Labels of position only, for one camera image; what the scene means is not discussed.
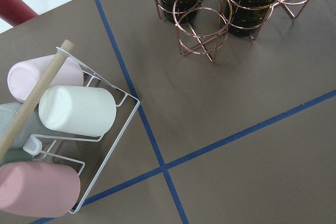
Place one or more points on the white cup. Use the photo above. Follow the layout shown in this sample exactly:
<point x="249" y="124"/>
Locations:
<point x="87" y="111"/>

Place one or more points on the grey cup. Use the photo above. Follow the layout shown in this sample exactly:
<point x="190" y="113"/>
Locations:
<point x="33" y="124"/>

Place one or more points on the light pink cup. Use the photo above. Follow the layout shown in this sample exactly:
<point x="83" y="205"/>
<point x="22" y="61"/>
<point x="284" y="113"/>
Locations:
<point x="24" y="75"/>

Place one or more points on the rose pink cup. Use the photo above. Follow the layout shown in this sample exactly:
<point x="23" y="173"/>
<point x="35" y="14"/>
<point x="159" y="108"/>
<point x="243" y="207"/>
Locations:
<point x="38" y="189"/>

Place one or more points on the mint green cup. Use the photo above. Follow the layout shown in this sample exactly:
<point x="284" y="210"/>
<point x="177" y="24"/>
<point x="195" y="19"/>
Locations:
<point x="16" y="155"/>

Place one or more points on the red cylinder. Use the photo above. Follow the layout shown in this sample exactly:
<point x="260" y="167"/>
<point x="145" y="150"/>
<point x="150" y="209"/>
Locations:
<point x="16" y="12"/>

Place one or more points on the copper wire bottle rack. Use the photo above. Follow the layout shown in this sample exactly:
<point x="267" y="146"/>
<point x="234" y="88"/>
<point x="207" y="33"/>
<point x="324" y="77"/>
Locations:
<point x="203" y="29"/>

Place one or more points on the white wire cup rack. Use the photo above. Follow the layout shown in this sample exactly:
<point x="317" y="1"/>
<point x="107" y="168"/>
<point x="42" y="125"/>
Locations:
<point x="42" y="144"/>

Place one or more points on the wooden rack handle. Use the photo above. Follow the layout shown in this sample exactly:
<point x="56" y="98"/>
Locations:
<point x="35" y="95"/>

